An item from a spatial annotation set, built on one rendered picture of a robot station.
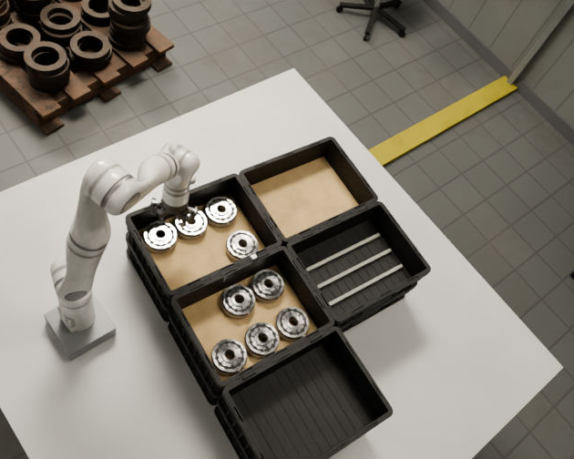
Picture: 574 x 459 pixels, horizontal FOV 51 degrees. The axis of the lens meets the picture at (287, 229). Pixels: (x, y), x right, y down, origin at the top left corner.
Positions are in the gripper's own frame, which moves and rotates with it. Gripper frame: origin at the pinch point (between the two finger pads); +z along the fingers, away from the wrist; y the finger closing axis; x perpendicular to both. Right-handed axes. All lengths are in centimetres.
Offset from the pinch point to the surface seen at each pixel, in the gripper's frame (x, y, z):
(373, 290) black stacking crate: -3, 68, 14
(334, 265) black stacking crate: 4, 54, 13
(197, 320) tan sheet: -24.4, 13.2, 13.0
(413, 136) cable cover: 144, 116, 95
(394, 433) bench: -45, 81, 26
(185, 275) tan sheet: -10.7, 6.9, 13.0
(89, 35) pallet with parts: 138, -67, 71
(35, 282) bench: -17.0, -38.1, 25.7
